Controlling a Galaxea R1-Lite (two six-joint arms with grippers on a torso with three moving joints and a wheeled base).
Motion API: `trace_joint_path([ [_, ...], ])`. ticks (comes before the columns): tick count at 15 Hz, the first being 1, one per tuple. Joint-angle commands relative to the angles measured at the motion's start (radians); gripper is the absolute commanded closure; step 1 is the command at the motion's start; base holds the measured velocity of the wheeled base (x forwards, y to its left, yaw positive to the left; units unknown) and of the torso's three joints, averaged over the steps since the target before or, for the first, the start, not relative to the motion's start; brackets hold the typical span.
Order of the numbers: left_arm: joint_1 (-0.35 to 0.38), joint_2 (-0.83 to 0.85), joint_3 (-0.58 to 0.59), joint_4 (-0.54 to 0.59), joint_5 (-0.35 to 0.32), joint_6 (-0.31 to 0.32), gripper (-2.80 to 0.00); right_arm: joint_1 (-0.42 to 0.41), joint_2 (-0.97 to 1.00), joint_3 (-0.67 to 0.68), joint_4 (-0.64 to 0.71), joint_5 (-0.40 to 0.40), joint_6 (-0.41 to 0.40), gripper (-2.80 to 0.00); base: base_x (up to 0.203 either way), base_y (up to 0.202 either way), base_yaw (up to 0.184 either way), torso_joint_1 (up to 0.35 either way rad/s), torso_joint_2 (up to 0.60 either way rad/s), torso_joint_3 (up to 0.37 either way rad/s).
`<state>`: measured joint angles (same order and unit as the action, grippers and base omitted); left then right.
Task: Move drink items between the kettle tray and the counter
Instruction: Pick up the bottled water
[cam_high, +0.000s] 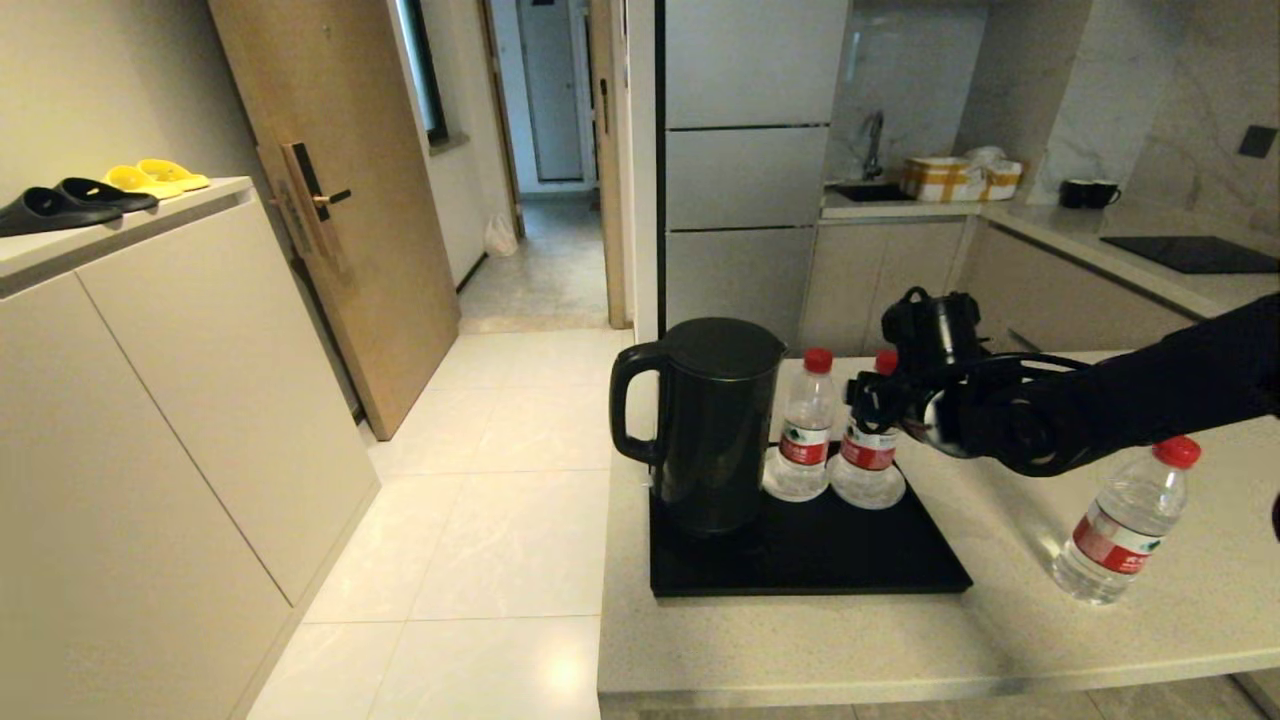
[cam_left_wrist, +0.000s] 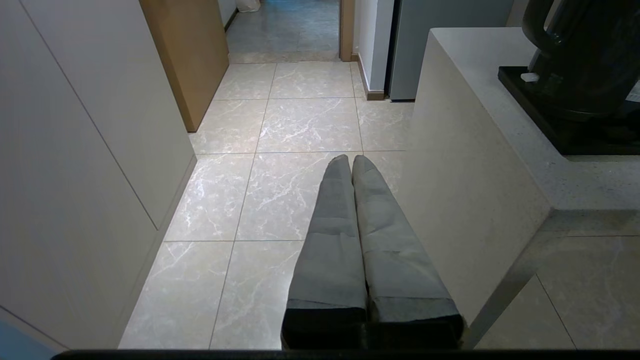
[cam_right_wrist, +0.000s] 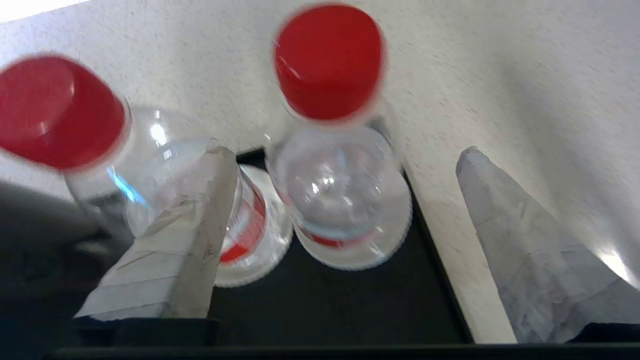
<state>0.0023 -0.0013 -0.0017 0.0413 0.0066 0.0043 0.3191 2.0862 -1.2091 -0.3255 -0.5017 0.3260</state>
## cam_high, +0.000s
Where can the silver refrigerator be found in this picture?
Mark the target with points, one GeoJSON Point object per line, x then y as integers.
{"type": "Point", "coordinates": [745, 180]}

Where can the black electric kettle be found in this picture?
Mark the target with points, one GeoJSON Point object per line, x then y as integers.
{"type": "Point", "coordinates": [712, 440]}

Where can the dark wall socket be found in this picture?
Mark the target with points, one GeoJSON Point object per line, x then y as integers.
{"type": "Point", "coordinates": [1256, 142]}

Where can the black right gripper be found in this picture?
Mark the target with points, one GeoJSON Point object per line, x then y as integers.
{"type": "Point", "coordinates": [940, 370]}

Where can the dark framed window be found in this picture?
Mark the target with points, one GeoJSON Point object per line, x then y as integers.
{"type": "Point", "coordinates": [425, 80]}

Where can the white crumpled cloth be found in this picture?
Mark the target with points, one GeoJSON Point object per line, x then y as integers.
{"type": "Point", "coordinates": [987, 154]}

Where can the black rectangular tray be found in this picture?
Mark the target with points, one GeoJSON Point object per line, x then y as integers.
{"type": "Point", "coordinates": [850, 555]}

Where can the beige shoe cabinet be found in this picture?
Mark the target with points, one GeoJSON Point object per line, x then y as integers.
{"type": "Point", "coordinates": [200, 400]}

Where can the white hallway door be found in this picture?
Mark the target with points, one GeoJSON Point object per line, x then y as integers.
{"type": "Point", "coordinates": [550, 100]}

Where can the beige kitchen counter cabinets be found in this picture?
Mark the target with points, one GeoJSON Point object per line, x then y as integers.
{"type": "Point", "coordinates": [860, 290]}

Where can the white plastic bag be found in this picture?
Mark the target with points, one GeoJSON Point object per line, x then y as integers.
{"type": "Point", "coordinates": [500, 238]}

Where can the yellow slipper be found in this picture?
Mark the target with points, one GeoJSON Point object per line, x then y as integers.
{"type": "Point", "coordinates": [135, 181]}
{"type": "Point", "coordinates": [173, 174]}

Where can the clear water bottle red cap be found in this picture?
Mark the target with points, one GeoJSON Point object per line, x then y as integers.
{"type": "Point", "coordinates": [1125, 530]}
{"type": "Point", "coordinates": [870, 460]}
{"type": "Point", "coordinates": [805, 445]}

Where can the black mug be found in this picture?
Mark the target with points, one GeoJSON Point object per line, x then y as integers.
{"type": "Point", "coordinates": [1072, 193]}
{"type": "Point", "coordinates": [1100, 194]}

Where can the dark kitchen sink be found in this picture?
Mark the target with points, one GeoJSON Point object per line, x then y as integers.
{"type": "Point", "coordinates": [870, 192]}

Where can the narrow wooden door leaf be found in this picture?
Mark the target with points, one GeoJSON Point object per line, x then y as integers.
{"type": "Point", "coordinates": [607, 200]}

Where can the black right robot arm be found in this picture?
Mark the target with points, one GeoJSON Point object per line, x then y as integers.
{"type": "Point", "coordinates": [1150, 400]}

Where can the round white coaster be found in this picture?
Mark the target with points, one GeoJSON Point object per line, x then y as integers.
{"type": "Point", "coordinates": [772, 482]}
{"type": "Point", "coordinates": [840, 490]}

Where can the large yellow checked white box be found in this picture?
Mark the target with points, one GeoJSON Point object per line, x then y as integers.
{"type": "Point", "coordinates": [942, 180]}

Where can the wooden entrance door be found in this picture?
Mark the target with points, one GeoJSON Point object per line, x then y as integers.
{"type": "Point", "coordinates": [370, 300]}

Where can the black induction cooktop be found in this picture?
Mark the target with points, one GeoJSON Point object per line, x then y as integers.
{"type": "Point", "coordinates": [1190, 254]}

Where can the black slipper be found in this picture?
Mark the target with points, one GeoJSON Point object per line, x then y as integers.
{"type": "Point", "coordinates": [50, 210]}
{"type": "Point", "coordinates": [108, 194]}

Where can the chrome sink faucet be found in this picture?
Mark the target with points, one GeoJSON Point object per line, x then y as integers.
{"type": "Point", "coordinates": [875, 128]}

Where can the small yellow checked white box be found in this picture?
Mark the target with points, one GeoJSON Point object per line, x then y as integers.
{"type": "Point", "coordinates": [1002, 182]}

